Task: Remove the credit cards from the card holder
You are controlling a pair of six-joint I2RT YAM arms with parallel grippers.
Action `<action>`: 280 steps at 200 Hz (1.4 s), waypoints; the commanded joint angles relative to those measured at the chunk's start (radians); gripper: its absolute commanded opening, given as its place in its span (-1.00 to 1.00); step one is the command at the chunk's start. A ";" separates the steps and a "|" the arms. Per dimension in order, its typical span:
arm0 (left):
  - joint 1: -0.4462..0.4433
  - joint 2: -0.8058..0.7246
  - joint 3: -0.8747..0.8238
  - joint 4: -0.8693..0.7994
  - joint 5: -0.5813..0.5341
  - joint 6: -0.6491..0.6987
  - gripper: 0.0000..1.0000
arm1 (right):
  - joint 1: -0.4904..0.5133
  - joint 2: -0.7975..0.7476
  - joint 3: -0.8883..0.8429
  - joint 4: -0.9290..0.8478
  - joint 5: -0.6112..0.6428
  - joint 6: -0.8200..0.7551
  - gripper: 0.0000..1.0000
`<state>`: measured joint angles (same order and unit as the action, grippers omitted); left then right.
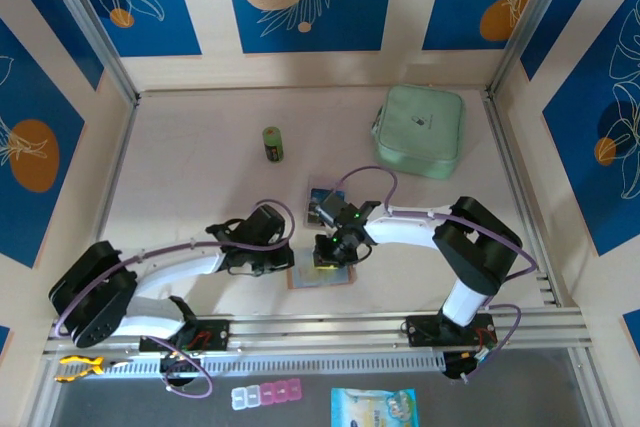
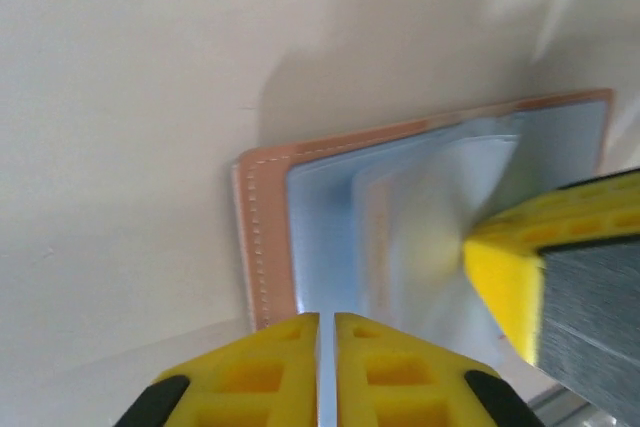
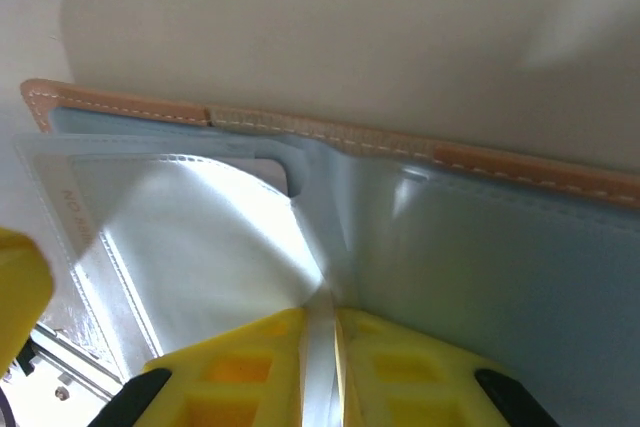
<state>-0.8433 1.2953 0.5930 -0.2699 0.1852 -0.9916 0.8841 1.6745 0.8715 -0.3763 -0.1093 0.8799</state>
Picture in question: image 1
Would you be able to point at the green can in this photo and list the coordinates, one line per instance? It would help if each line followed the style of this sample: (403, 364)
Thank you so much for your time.
(274, 144)

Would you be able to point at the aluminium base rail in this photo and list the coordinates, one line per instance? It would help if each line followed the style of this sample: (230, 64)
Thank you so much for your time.
(320, 329)

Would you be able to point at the white pink pill organizer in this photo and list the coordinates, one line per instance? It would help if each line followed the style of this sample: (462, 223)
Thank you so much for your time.
(267, 393)

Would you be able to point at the aluminium frame post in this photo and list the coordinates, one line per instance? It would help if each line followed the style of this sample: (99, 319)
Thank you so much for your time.
(85, 22)
(530, 22)

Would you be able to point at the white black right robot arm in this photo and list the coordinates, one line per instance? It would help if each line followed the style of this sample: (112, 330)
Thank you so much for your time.
(400, 229)

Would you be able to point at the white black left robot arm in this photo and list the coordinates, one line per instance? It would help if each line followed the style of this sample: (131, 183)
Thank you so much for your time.
(175, 267)

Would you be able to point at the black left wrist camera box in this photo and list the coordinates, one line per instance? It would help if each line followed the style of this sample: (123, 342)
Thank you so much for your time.
(265, 224)

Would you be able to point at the aluminium table edge bar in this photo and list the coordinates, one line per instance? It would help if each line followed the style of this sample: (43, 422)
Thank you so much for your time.
(515, 187)
(117, 172)

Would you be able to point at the mint green zipper pouch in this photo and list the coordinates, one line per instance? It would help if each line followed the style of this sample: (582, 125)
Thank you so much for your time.
(420, 132)

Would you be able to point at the light blue snack packet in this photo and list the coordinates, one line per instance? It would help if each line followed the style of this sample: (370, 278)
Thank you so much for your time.
(372, 409)

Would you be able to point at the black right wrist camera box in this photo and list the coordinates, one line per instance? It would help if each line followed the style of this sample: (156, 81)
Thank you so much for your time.
(332, 209)

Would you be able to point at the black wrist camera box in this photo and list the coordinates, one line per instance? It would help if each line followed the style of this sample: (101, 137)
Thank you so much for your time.
(265, 224)
(332, 209)

